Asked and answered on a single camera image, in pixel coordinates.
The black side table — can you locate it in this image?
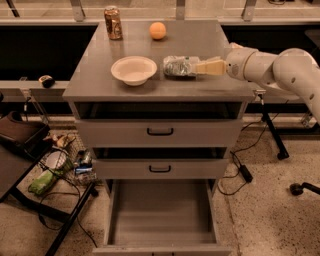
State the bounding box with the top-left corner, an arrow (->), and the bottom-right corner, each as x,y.
0,111 -> 100,256

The grey drawer cabinet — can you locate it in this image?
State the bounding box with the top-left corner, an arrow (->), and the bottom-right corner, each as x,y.
62,19 -> 255,256

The black tripod stand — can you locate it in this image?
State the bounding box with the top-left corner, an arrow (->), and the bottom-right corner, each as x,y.
254,90 -> 289,160

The brown bag on table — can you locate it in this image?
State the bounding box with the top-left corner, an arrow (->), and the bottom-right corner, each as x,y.
0,111 -> 50,159

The black chair caster leg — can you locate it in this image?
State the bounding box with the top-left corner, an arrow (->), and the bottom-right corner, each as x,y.
289,182 -> 320,196

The brown soda can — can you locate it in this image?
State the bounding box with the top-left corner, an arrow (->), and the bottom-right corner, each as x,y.
104,6 -> 123,40

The silver green 7up can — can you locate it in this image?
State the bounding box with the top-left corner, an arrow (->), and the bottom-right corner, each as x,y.
163,56 -> 200,77

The grey drawer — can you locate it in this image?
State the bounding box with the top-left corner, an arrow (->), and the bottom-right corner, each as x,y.
75,102 -> 242,147
93,148 -> 228,179
93,180 -> 231,256

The grey top drawer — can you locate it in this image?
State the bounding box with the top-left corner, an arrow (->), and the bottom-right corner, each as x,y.
75,102 -> 242,147

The grey bottom drawer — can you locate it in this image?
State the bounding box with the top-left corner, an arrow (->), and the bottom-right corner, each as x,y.
93,180 -> 231,256

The orange fruit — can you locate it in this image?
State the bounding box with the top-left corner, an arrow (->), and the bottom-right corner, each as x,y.
149,22 -> 166,40

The grey middle drawer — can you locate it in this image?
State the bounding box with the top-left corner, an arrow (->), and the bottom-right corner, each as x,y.
93,148 -> 228,179

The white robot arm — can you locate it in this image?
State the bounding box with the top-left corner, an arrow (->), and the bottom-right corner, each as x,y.
192,43 -> 320,122

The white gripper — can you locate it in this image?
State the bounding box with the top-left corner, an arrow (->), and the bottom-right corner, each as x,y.
193,42 -> 257,81

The wire basket of snacks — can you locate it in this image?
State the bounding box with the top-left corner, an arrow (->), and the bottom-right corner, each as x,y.
42,132 -> 97,186

